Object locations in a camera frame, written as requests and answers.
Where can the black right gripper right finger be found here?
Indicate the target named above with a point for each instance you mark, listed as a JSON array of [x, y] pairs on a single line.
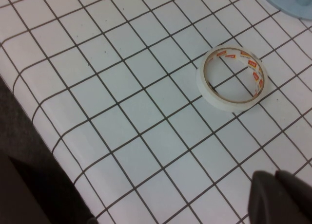
[[302, 199]]

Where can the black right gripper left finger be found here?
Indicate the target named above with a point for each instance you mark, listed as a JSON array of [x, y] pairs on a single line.
[[265, 202]]

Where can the blue cup stand white knobs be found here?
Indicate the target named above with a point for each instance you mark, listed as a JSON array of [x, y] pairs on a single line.
[[292, 5]]

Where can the white tape roll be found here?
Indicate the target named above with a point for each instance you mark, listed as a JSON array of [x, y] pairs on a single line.
[[204, 87]]

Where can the white black grid tablecloth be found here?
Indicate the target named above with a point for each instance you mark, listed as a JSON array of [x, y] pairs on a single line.
[[122, 112]]

